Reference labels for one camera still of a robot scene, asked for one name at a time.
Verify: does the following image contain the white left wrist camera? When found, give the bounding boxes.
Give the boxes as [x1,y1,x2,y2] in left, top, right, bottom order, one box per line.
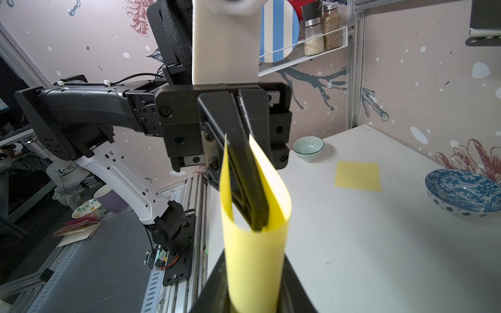
[192,0,266,85]

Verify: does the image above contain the white wire wall shelf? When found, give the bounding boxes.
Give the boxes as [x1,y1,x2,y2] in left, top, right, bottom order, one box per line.
[258,24,350,78]

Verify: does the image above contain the brown seed spice jar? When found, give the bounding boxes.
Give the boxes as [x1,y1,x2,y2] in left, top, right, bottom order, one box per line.
[322,1,342,50]

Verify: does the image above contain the light green small bowl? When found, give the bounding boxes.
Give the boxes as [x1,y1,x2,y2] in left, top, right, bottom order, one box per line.
[292,136,325,162]

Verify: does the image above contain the black cap salt shaker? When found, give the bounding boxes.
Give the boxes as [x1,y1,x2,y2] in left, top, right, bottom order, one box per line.
[301,1,325,56]

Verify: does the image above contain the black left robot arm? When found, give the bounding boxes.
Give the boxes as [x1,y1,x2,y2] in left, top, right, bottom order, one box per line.
[15,1,292,252]

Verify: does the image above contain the floral bowl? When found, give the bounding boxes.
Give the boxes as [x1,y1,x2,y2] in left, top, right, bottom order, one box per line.
[72,198,107,220]

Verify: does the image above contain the yellow square paper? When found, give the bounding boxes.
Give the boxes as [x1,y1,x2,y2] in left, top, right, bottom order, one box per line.
[335,161,381,192]
[219,138,292,312]

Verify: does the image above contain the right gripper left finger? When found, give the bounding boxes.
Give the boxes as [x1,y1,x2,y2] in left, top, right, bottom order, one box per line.
[190,252,229,313]

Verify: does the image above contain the purple cup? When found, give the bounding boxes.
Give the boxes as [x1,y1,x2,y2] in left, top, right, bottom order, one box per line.
[94,185,129,213]

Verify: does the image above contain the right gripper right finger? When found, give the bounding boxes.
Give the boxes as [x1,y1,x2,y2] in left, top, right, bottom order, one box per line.
[279,256,317,313]

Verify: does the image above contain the blue white striped plate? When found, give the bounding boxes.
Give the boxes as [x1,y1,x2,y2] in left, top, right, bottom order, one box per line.
[260,0,300,63]

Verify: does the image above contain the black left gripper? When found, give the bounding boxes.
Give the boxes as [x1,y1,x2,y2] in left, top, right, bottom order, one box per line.
[155,82,292,231]

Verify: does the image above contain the blue patterned bowl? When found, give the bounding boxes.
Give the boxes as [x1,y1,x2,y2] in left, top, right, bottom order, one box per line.
[425,169,500,219]

